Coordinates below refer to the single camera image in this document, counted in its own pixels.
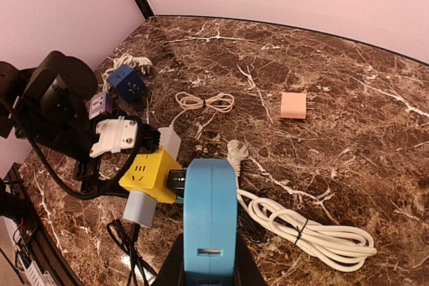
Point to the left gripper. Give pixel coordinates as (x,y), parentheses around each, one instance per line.
(88,174)

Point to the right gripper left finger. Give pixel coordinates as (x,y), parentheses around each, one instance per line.
(172,271)

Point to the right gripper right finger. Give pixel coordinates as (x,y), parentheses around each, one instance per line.
(246,272)

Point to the yellow cube socket adapter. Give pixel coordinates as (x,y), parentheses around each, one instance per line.
(149,174)

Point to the light blue charger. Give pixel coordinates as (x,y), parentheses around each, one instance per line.
(140,209)

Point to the blue square socket adapter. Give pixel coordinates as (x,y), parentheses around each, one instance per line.
(210,222)

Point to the white usb charger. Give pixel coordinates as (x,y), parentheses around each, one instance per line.
(170,141)

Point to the black power adapter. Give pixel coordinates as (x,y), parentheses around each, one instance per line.
(176,180)

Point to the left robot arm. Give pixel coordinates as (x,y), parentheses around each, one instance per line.
(47,106)

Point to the purple power strip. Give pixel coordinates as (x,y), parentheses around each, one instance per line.
(100,103)

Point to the dark blue cube adapter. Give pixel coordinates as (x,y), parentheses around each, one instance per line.
(126,82)

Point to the pink charger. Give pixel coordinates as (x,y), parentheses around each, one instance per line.
(294,105)

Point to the white slotted cable duct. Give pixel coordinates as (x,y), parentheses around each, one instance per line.
(23,264)

